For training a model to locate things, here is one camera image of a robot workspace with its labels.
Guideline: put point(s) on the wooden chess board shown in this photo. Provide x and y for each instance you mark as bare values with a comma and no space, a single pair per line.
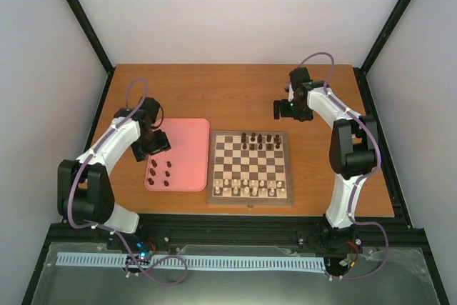
229,161

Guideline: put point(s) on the black aluminium frame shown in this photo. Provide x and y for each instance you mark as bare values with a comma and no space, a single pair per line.
244,231

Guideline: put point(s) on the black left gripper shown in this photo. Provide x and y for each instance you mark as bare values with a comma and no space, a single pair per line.
163,145

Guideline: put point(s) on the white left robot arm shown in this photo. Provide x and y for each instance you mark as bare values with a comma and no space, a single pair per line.
84,194

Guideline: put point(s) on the pink plastic tray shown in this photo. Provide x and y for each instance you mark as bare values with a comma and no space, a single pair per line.
189,154

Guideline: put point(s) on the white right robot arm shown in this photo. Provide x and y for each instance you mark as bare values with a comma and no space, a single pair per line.
354,152

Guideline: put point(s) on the light blue cable duct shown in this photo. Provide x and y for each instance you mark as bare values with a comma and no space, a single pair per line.
194,263

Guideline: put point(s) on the light king chess piece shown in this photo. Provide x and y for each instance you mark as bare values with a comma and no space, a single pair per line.
254,191

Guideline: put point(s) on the grey metal base plate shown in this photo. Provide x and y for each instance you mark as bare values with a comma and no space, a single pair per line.
400,280

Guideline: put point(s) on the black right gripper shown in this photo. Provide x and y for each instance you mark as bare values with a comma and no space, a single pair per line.
306,116

